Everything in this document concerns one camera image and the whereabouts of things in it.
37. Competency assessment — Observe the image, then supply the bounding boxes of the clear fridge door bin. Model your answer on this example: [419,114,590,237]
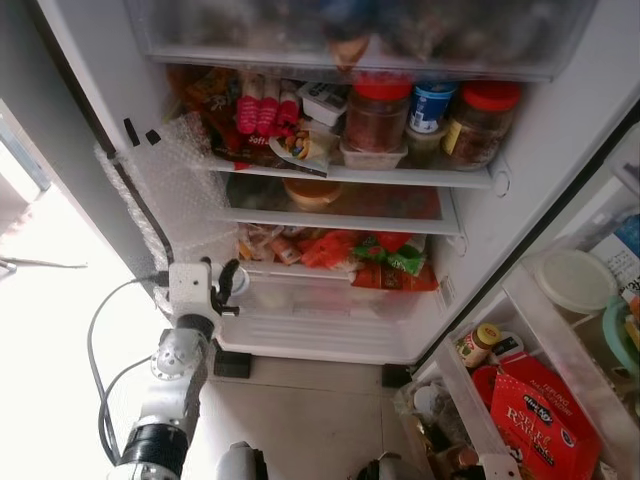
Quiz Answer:
[405,300,603,480]
[500,235,640,471]

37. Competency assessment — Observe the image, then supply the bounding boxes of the white printed food packet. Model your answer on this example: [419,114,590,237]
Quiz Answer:
[268,125,341,177]

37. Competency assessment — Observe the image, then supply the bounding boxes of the glass fridge shelf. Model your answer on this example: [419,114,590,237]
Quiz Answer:
[215,176,467,237]
[205,155,511,191]

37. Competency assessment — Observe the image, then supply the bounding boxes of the blue and white tub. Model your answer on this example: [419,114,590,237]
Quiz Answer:
[410,80,459,134]

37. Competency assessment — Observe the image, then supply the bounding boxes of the black fridge foot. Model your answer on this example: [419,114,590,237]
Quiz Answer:
[382,363,413,389]
[213,350,253,379]

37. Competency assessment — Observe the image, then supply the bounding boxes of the orange brown snack packet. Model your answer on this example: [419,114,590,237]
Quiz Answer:
[175,65,241,141]

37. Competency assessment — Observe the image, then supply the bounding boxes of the red flour box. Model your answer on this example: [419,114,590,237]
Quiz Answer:
[470,352,603,480]

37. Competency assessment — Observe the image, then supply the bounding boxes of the orange red food packet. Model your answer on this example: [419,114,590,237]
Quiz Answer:
[350,260,439,293]

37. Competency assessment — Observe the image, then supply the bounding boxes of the beige food packet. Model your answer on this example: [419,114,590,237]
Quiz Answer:
[238,225,301,266]

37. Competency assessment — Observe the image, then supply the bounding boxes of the small brown bottle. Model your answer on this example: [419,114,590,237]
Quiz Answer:
[415,420,479,477]

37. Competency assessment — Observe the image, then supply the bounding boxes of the clear bubble wrap sheet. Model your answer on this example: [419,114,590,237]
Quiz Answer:
[95,115,241,277]

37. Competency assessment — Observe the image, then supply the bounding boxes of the clear crisper drawer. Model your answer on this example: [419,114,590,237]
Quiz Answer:
[215,260,451,353]

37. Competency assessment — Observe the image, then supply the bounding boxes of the round white-lid container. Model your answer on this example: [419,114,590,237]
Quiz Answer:
[530,248,619,314]

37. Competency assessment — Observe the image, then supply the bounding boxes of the white plastic tray container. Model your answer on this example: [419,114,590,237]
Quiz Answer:
[340,142,409,170]

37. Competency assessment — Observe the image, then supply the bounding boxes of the pale small jar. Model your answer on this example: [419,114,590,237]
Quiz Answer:
[405,128,446,167]

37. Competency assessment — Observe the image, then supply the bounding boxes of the white carton box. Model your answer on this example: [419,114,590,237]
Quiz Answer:
[300,82,351,127]

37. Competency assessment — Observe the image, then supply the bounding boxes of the white fridge cabinet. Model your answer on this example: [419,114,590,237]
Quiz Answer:
[0,0,640,367]

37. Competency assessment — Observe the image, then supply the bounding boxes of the white blue milk carton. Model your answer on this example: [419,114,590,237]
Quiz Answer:
[590,215,640,296]

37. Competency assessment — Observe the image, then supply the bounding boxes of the yellow cardboard box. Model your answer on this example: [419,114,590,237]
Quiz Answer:
[625,295,640,351]

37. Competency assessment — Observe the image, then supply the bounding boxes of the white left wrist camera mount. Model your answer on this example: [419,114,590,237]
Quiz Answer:
[168,262,223,319]

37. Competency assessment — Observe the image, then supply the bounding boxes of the white cup with blue rim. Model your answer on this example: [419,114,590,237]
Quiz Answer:
[226,266,253,300]

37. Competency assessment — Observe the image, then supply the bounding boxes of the pink red snack pack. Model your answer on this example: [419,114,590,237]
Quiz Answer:
[235,72,301,141]

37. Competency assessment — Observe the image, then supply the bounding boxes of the red-lid glass jar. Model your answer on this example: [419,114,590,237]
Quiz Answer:
[445,82,522,167]
[345,75,413,156]

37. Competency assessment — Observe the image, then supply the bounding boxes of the frosted clear fridge drawer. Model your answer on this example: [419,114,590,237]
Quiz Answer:
[125,0,601,82]

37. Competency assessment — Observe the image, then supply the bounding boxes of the orange brown bowl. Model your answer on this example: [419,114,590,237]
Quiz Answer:
[283,178,344,211]

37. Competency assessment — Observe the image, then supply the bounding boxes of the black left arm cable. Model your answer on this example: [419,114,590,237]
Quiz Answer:
[88,270,171,466]

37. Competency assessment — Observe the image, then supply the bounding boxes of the small yellow-lid jar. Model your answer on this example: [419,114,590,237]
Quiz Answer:
[455,322,504,369]

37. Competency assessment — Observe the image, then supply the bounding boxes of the green food packet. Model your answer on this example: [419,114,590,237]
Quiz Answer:
[355,233,429,276]

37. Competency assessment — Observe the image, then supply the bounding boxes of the green plastic container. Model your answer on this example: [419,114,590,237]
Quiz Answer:
[600,295,640,377]

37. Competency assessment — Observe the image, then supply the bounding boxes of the robot left leg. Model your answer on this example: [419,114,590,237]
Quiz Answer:
[215,442,269,480]

